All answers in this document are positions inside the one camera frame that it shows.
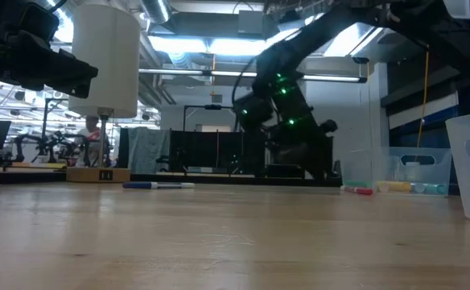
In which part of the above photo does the silver air duct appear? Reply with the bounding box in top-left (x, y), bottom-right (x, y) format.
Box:
top-left (140, 0), bottom-right (172, 25)

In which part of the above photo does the black aluminium table frame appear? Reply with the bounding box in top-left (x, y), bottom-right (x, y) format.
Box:
top-left (0, 168), bottom-right (344, 189)

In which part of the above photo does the small clear plastic box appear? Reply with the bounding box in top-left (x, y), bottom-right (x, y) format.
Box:
top-left (341, 146), bottom-right (454, 197)

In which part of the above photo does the black partition panel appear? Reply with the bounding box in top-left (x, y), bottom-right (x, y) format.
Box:
top-left (168, 129), bottom-right (268, 176)

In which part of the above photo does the teal cloth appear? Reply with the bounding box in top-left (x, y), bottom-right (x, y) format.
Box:
top-left (126, 126), bottom-right (172, 175)

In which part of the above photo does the blue and white pen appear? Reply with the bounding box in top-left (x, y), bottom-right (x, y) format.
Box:
top-left (122, 180), bottom-right (196, 190)

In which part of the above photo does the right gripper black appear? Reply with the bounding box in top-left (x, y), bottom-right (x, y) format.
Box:
top-left (254, 116), bottom-right (343, 182)

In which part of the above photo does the black stand frame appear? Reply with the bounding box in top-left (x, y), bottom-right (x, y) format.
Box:
top-left (182, 104), bottom-right (237, 132)

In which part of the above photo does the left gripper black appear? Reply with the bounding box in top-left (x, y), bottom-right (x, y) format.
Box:
top-left (0, 0), bottom-right (99, 100)

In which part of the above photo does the long ceiling light strip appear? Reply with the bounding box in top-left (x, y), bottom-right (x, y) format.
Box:
top-left (138, 68), bottom-right (368, 84)

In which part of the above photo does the thick yellow highlighter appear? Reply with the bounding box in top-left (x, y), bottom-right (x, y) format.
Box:
top-left (377, 180), bottom-right (414, 193)

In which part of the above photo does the person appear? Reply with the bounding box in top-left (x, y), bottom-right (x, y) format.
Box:
top-left (76, 115), bottom-right (104, 168)

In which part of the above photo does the teal marker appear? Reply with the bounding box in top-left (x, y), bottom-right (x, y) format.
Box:
top-left (423, 183), bottom-right (448, 196)

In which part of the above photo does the grey ceiling box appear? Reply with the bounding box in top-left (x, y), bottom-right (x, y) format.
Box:
top-left (237, 10), bottom-right (265, 35)

